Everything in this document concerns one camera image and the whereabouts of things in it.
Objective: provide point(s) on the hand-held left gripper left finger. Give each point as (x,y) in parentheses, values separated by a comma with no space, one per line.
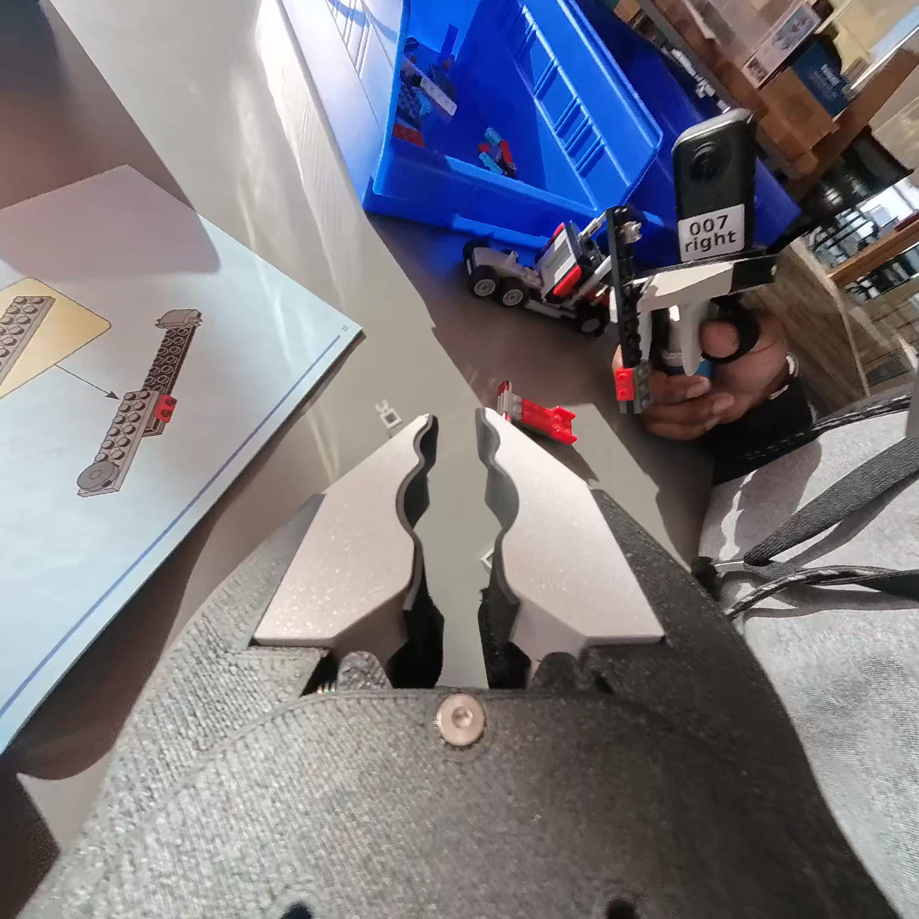
(337,567)

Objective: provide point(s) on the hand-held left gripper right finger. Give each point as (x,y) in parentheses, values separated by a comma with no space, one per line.
(574,567)

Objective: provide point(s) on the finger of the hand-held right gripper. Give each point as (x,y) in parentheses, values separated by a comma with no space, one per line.
(682,287)

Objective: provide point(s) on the black toy brick beam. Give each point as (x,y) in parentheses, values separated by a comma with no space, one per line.
(623,287)

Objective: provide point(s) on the person's right forearm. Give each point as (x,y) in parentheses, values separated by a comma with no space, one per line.
(775,438)

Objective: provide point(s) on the grey desk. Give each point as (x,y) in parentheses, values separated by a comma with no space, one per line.
(287,179)

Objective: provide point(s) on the person's right hand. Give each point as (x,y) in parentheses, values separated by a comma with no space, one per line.
(747,373)

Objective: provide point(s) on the toy brick truck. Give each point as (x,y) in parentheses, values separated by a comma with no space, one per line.
(531,276)

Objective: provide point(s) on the small red brick assembly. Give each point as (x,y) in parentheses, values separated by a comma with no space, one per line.
(538,416)

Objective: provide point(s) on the light blue instruction booklet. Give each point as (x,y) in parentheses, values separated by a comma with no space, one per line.
(179,467)

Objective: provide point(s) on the storage shelf with boxes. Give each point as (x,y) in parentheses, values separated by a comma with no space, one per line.
(790,64)

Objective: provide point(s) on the pile of loose toy bricks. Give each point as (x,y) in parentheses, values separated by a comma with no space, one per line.
(431,86)

